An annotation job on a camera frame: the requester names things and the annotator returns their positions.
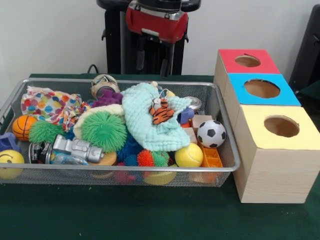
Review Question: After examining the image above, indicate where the dark green tablecloth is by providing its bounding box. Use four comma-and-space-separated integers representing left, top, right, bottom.
0, 72, 320, 240
298, 82, 320, 107

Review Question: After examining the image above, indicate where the mint green cloth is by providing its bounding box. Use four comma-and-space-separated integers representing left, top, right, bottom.
120, 82, 192, 152

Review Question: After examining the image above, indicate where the yellow smiley ball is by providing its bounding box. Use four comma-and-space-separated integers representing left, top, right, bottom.
0, 149, 25, 180

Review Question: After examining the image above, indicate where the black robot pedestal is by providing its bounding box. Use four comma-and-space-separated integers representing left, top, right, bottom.
96, 0, 202, 75

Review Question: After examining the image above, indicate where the large polka dot cloth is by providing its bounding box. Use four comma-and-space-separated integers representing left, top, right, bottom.
20, 85, 91, 133

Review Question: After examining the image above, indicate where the black stand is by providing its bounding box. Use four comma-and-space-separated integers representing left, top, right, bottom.
288, 3, 320, 94

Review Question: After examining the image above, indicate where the yellow tennis ball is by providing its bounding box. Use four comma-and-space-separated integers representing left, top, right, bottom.
174, 142, 204, 168

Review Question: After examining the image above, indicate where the wooden box with three holes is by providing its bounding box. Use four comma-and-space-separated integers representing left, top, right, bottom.
213, 48, 320, 204

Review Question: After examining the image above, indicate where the silver mesh bin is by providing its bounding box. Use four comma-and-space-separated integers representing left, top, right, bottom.
0, 77, 241, 188

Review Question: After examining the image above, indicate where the small green spiky ball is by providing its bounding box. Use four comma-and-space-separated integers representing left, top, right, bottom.
28, 119, 66, 144

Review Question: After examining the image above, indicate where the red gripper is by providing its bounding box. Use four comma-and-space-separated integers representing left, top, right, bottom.
125, 7, 189, 77

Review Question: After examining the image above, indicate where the small tiger plush toy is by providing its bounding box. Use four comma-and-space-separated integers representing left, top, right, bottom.
149, 97, 176, 125

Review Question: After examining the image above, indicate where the orange basketball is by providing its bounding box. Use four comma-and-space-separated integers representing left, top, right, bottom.
11, 114, 38, 142

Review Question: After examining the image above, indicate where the large green spiky ball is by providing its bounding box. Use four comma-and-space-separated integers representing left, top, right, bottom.
81, 110, 128, 153

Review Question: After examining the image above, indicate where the black cable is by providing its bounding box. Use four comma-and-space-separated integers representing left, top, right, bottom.
87, 64, 101, 75

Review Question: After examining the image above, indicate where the black and white soccer ball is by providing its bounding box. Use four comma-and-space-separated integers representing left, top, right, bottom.
196, 119, 227, 149

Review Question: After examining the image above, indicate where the silver robot toy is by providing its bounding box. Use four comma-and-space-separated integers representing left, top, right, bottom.
52, 134, 105, 165

